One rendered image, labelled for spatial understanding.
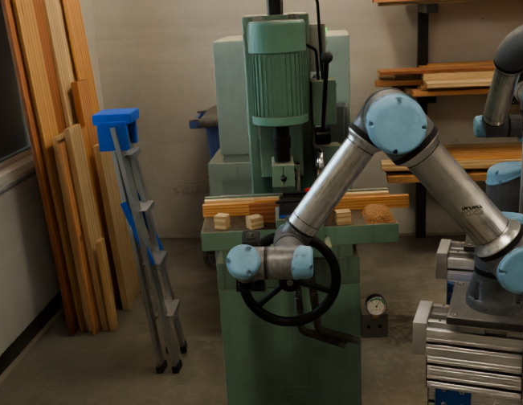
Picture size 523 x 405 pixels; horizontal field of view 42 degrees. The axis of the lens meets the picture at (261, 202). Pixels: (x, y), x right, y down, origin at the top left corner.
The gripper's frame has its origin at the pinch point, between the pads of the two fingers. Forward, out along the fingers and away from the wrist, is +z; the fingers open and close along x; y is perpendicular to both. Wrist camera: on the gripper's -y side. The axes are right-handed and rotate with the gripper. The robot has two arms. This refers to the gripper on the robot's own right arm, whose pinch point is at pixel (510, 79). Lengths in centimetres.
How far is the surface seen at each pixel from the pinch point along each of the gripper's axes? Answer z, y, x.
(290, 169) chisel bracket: -58, 7, -80
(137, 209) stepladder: 1, 27, -153
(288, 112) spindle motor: -61, -11, -77
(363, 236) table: -67, 29, -61
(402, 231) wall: 177, 117, -40
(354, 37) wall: 177, -16, -52
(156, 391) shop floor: -17, 103, -159
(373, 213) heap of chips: -63, 24, -57
